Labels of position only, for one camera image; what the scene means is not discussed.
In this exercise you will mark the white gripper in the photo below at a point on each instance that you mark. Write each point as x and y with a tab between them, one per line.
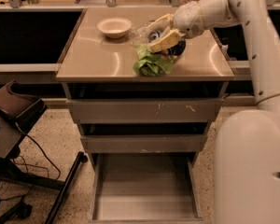
188	19

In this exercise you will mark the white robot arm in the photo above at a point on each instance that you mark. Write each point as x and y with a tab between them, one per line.
247	149

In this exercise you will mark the top grey drawer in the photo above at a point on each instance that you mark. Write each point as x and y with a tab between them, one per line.
129	111

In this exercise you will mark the grey drawer cabinet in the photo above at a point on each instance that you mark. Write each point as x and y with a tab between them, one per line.
96	67

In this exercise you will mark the middle grey drawer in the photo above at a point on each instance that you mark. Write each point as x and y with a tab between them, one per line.
144	143

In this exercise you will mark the bottom grey open drawer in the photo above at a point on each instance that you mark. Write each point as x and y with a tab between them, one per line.
144	188

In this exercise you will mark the clear plastic water bottle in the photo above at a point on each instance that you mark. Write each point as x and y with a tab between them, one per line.
140	35

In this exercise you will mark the green chip bag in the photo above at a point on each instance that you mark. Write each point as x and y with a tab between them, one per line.
152	64

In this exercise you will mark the white paper bowl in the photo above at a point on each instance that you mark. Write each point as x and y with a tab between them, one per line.
115	27

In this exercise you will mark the black rolling stand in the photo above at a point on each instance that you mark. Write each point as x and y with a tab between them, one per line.
18	115

